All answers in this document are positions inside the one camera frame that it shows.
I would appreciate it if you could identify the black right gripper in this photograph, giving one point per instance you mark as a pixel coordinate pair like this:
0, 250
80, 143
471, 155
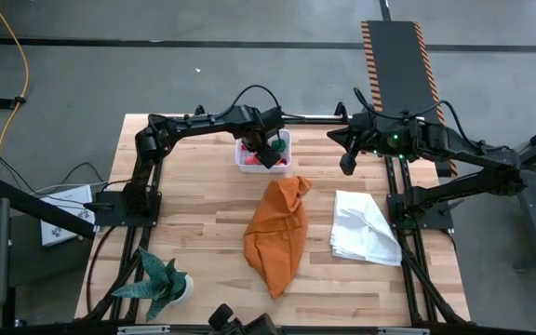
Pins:
372, 135

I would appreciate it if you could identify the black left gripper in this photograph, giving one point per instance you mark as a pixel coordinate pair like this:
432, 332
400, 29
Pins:
261, 122

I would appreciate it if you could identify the dark red toy berry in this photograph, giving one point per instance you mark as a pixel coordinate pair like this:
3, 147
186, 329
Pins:
284, 162

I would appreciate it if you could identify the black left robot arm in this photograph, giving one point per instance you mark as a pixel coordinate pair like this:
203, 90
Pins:
193, 124

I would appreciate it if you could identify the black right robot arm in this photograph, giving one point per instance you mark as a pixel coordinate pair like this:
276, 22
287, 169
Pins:
473, 156

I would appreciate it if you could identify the white perforated plastic basket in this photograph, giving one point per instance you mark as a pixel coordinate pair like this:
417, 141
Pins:
242, 165

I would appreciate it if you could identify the black ramp with striped edges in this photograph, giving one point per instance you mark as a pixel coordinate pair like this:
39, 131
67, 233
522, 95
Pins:
398, 70

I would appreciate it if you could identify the orange cloth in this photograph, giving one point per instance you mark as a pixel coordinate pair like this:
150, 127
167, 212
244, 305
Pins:
272, 242

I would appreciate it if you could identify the white cloth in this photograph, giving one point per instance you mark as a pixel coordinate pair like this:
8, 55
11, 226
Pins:
365, 228

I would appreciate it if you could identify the snake plant in white pot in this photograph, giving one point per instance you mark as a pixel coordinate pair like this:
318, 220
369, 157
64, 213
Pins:
165, 284

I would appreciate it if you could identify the black knobbed device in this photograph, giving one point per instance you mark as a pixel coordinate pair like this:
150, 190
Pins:
223, 318

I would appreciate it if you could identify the silver mounting plate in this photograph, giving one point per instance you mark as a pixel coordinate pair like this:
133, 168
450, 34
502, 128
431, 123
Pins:
142, 330
403, 331

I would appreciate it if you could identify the white printed box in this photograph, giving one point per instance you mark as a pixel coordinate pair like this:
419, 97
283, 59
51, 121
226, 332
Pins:
63, 223

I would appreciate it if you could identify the black diagonal beam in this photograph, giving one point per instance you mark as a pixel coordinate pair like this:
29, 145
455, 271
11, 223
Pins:
30, 205

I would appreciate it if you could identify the black arched frame bracket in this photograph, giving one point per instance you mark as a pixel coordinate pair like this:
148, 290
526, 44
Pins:
198, 111
340, 111

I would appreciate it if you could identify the black table frame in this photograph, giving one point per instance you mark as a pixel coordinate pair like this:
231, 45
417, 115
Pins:
272, 120

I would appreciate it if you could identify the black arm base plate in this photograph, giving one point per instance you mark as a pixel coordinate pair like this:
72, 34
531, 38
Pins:
428, 222
110, 218

